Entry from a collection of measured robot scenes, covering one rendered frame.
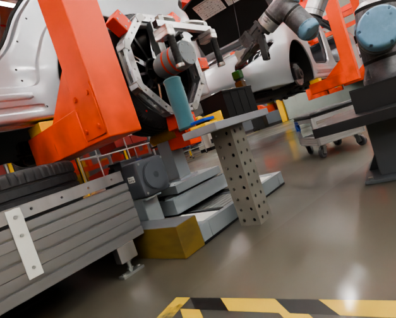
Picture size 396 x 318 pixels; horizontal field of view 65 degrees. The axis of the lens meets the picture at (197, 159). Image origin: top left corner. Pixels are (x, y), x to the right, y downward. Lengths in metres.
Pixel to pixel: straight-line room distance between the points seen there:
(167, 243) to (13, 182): 0.58
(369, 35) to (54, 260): 1.34
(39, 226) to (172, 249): 0.47
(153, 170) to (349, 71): 3.94
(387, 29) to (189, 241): 1.05
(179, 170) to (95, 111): 0.73
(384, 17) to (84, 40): 1.08
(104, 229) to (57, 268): 0.20
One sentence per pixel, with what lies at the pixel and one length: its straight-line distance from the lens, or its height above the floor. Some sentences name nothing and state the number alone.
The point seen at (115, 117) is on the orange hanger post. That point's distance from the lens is 1.23.
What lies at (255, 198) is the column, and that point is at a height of 0.11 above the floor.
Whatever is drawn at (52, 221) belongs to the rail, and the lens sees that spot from 1.14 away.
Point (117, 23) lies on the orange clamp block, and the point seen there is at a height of 1.06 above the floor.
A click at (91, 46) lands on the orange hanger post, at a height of 0.87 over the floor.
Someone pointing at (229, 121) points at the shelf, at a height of 0.44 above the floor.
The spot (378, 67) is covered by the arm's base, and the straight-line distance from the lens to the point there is 1.54.
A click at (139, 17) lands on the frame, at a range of 1.76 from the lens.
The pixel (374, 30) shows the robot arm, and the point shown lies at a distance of 1.37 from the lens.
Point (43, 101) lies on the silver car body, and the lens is 1.72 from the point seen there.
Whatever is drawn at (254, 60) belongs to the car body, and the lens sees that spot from 4.18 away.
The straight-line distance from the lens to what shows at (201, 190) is 1.69.
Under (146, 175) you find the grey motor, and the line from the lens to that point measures 1.44.
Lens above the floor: 0.40
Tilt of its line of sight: 3 degrees down
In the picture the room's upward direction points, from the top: 18 degrees counter-clockwise
